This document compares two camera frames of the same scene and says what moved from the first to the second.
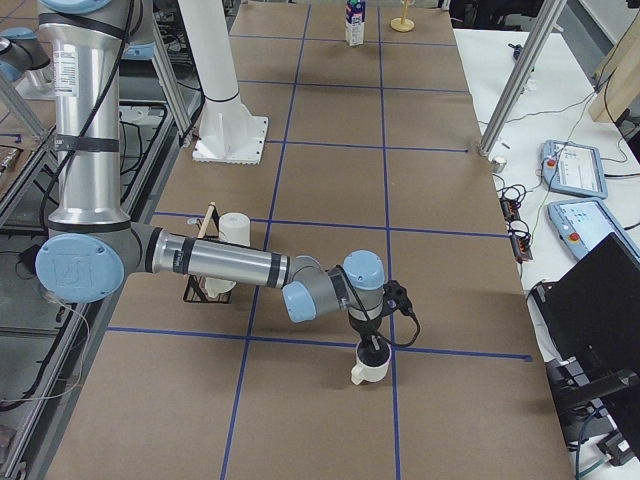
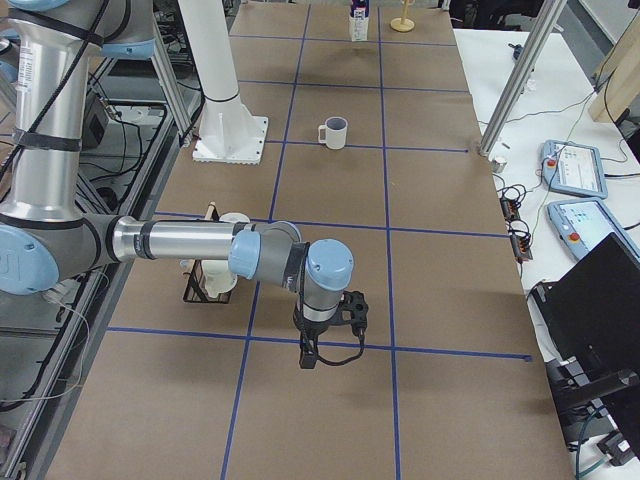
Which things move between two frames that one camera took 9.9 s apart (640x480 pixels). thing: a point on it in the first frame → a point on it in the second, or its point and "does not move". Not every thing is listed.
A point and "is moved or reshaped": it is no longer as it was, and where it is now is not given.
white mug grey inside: (370, 365) → (335, 132)
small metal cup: (498, 164) does not move
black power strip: (519, 231) does not move
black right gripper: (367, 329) → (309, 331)
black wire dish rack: (196, 290) does not move
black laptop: (591, 315) does not move
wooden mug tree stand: (402, 24) does not move
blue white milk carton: (355, 22) is moved or reshaped
